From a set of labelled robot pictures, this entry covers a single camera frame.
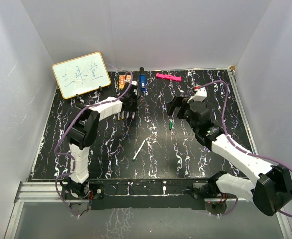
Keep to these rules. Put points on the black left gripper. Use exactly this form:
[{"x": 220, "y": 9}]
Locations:
[{"x": 134, "y": 108}]

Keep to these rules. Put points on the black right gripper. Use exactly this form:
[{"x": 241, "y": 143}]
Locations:
[{"x": 179, "y": 101}]

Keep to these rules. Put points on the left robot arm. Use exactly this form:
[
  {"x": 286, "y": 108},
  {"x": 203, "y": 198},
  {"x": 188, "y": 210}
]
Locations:
[{"x": 82, "y": 133}]

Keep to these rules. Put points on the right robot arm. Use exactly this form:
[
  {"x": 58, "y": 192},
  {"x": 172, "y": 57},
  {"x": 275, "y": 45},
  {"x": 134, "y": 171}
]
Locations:
[{"x": 268, "y": 186}]

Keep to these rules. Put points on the white pen green end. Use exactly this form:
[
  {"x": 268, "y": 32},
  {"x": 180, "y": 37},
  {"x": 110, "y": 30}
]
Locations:
[{"x": 139, "y": 149}]

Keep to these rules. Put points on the orange small notebook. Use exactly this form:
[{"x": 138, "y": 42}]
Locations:
[{"x": 122, "y": 80}]

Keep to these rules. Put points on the blue stapler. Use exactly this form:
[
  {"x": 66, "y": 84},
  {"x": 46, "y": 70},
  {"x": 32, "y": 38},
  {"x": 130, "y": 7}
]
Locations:
[{"x": 142, "y": 79}]

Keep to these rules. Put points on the pink flat tool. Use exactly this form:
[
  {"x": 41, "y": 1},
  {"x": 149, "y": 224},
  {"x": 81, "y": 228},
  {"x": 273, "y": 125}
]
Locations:
[{"x": 168, "y": 77}]

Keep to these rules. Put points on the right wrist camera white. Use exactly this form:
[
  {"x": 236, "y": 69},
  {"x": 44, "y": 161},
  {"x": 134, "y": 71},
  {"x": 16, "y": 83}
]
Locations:
[{"x": 200, "y": 94}]

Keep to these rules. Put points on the white board yellow frame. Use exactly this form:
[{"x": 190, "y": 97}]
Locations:
[{"x": 81, "y": 75}]

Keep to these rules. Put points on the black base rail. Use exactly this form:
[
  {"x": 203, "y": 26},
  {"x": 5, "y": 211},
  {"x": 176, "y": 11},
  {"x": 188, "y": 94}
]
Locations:
[{"x": 100, "y": 194}]

